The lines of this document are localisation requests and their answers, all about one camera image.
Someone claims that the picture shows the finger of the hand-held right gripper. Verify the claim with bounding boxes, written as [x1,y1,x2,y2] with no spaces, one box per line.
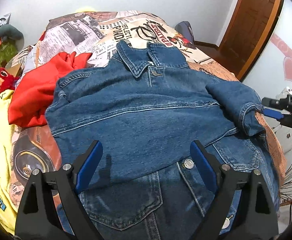
[261,97,290,111]
[263,108,292,130]

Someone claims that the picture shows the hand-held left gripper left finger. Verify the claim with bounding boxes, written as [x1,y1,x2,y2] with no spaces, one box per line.
[15,140,104,240]

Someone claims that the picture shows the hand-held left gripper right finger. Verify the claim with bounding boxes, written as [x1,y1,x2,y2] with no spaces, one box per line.
[190,140,279,240]

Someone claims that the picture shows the blue denim jacket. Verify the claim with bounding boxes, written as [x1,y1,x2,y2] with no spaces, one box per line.
[45,41,281,240]

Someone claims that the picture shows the white cabinet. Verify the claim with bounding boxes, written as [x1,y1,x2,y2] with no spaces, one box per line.
[271,86,292,154]

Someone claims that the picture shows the bundle of thin sticks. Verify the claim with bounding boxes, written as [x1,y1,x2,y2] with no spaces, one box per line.
[278,159,292,207]

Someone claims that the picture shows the brown wooden door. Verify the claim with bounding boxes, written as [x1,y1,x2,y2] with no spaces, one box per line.
[218,0,286,81]

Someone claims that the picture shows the red cloth garment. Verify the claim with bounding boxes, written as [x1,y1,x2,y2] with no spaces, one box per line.
[8,51,93,127]

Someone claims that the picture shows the dark blue bag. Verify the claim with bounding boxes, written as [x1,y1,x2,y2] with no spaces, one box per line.
[174,21,194,43]

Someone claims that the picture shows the newspaper print bed sheet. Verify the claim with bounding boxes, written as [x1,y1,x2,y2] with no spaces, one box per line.
[9,10,287,215]

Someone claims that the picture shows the green patterned cloth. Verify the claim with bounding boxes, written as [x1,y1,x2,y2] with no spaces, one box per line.
[0,41,19,75]

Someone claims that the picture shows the dark green plush toy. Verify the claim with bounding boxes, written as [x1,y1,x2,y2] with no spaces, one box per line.
[0,24,24,46]

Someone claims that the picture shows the pink heart wall sticker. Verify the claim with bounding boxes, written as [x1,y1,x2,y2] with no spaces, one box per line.
[271,32,292,82]

